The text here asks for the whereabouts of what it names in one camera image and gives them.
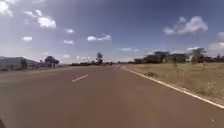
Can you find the reddish brown asphalt road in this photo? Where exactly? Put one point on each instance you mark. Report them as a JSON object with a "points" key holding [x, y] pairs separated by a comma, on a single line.
{"points": [[110, 103]]}

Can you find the tall lone tree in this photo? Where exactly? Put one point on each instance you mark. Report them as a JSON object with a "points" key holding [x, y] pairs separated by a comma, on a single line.
{"points": [[99, 58]]}

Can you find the row of trees and buildings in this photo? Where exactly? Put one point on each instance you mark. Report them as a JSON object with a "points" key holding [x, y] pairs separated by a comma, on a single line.
{"points": [[173, 57]]}

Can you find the low grey building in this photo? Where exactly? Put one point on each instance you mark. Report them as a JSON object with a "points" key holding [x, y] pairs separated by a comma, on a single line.
{"points": [[15, 62]]}

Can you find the dry grass field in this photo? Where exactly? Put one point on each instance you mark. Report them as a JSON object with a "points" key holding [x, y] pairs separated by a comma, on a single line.
{"points": [[190, 76]]}

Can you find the white solid edge line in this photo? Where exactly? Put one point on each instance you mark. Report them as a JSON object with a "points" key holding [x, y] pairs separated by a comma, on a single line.
{"points": [[173, 88]]}

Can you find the round dark tree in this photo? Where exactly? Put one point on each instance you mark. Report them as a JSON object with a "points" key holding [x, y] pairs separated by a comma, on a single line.
{"points": [[51, 61]]}

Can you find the white dashed centre line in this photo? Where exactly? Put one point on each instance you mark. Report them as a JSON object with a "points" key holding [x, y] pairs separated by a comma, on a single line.
{"points": [[80, 78]]}

